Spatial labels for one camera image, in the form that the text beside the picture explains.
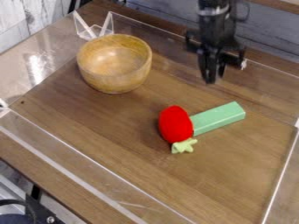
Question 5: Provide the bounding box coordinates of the green rectangular block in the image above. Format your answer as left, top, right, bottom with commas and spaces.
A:
192, 101, 248, 136

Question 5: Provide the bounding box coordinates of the black metal bracket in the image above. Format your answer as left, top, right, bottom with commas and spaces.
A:
25, 185, 66, 224

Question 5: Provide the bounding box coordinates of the black cable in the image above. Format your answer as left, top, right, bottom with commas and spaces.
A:
0, 199, 39, 224

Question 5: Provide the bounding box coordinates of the red plush strawberry toy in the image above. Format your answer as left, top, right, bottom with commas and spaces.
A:
158, 105, 198, 154

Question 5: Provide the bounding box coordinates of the clear acrylic table enclosure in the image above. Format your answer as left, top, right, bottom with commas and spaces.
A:
0, 12, 299, 224

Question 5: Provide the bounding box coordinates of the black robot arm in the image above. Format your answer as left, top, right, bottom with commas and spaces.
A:
185, 0, 250, 84

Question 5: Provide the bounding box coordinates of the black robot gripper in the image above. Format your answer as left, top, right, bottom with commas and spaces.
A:
185, 30, 248, 84

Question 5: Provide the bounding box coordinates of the brown wooden bowl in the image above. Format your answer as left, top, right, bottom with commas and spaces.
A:
77, 34, 154, 94

